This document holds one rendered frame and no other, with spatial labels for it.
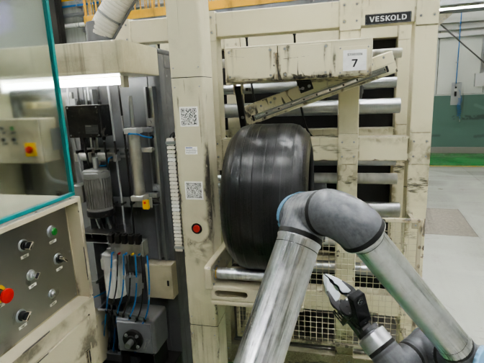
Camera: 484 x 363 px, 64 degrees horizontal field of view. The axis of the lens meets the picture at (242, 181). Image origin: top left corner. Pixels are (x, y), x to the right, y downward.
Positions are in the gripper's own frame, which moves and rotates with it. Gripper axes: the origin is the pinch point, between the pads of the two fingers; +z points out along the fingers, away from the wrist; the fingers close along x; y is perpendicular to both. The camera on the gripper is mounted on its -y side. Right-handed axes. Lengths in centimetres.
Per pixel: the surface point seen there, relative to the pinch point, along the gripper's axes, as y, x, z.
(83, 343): 22, -77, 32
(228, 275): 23.9, -22.0, 26.3
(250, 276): 22.2, -15.5, 20.9
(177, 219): 20, -28, 57
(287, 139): -18.3, 13.4, 42.0
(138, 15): 291, 153, 650
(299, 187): -14.2, 6.6, 25.6
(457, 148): 613, 727, 209
